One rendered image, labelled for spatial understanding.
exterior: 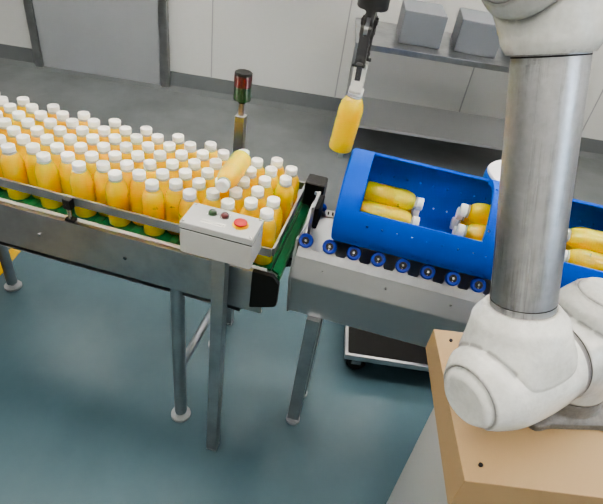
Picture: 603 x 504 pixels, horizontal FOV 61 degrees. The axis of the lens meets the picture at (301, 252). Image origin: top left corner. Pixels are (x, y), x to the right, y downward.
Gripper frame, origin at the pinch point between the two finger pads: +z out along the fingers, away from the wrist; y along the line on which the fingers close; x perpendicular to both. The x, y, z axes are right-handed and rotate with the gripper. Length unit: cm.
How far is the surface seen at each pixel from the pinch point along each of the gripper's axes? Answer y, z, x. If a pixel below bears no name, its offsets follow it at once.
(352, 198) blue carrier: -10.0, 29.3, -5.6
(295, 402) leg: -7, 130, -1
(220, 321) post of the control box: -28, 71, 25
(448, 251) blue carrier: -12, 38, -35
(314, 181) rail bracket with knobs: 21, 45, 10
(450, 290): -9, 53, -40
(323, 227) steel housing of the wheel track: 6, 53, 2
